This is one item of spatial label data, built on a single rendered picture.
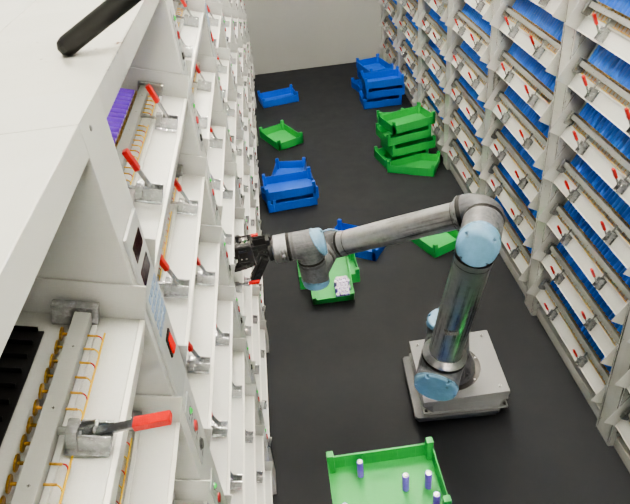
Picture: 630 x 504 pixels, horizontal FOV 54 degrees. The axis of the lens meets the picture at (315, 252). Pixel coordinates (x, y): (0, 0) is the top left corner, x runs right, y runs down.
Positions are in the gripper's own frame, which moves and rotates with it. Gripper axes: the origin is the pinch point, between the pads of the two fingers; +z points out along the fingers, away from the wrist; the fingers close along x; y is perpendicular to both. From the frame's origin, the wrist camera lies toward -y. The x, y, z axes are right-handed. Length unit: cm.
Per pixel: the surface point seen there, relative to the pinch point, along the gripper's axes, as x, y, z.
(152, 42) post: 35, 81, -11
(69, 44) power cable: 83, 95, -12
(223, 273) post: 34.5, 21.6, -10.2
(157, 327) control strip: 102, 65, -16
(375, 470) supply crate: 57, -39, -40
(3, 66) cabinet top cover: 83, 94, -3
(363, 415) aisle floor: 5, -79, -39
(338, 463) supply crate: 55, -36, -30
